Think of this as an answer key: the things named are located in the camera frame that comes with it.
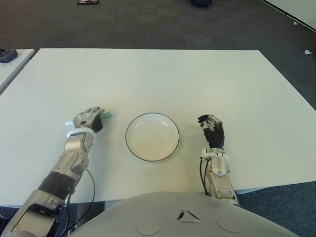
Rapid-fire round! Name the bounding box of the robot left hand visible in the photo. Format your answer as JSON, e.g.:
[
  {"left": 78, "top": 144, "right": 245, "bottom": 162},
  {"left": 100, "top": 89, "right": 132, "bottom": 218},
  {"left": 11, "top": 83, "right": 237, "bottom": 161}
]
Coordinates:
[{"left": 73, "top": 106, "right": 106, "bottom": 133}]

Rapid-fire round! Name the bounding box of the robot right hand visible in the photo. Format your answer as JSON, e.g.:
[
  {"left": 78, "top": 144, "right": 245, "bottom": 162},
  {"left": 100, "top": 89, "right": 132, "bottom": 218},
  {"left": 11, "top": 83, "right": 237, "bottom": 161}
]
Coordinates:
[{"left": 197, "top": 114, "right": 225, "bottom": 150}]

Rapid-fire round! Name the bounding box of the green toothpaste tube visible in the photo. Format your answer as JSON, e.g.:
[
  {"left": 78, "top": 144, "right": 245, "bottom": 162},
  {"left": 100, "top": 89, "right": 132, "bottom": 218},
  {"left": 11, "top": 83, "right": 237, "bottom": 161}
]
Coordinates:
[{"left": 63, "top": 110, "right": 117, "bottom": 127}]

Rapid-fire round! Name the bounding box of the white plate with black rim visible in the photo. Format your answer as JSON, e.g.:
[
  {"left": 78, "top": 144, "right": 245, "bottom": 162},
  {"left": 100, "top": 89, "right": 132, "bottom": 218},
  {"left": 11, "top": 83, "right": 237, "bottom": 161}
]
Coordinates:
[{"left": 125, "top": 112, "right": 181, "bottom": 163}]

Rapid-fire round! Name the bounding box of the grey robot torso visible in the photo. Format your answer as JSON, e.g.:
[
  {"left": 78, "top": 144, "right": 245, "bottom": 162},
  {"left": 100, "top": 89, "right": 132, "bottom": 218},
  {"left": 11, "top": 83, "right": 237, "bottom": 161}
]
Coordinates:
[{"left": 65, "top": 191, "right": 301, "bottom": 237}]

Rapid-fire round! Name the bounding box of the white side table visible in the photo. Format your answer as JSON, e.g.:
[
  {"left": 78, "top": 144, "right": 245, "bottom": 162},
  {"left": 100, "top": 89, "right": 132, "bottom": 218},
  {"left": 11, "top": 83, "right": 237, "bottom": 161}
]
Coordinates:
[{"left": 0, "top": 48, "right": 35, "bottom": 94}]

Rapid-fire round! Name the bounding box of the dark game controller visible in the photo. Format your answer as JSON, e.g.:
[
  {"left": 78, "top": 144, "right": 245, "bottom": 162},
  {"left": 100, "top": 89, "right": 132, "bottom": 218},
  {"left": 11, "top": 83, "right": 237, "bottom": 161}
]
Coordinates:
[{"left": 0, "top": 48, "right": 18, "bottom": 63}]

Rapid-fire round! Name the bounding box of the dark chair base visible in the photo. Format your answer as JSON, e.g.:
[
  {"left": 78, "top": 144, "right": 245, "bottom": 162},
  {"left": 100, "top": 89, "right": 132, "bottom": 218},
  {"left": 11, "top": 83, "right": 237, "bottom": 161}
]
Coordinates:
[{"left": 191, "top": 0, "right": 213, "bottom": 7}]

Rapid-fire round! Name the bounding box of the white platform with black edge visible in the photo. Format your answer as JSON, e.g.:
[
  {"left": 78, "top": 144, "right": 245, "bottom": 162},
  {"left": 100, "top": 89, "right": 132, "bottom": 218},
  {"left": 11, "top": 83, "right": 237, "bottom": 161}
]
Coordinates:
[{"left": 260, "top": 0, "right": 316, "bottom": 30}]

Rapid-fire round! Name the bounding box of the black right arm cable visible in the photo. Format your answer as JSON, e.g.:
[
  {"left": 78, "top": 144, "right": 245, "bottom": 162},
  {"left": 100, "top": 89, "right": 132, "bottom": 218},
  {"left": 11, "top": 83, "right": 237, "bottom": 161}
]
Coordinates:
[{"left": 200, "top": 158, "right": 210, "bottom": 196}]

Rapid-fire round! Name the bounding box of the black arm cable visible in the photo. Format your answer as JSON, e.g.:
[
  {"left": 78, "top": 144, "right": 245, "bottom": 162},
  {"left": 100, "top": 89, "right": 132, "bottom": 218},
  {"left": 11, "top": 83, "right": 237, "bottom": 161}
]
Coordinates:
[
  {"left": 64, "top": 168, "right": 96, "bottom": 234},
  {"left": 200, "top": 158, "right": 210, "bottom": 196}
]

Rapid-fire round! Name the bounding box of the white table frame bar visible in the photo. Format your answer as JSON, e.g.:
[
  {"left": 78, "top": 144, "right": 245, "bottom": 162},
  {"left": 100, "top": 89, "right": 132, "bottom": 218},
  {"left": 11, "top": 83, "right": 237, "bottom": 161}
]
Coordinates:
[{"left": 236, "top": 187, "right": 275, "bottom": 196}]

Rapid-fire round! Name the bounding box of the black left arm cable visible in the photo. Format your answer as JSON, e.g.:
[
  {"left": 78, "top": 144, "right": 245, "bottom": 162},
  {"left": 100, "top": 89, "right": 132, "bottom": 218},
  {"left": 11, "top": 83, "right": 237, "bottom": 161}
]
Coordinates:
[{"left": 64, "top": 168, "right": 96, "bottom": 234}]

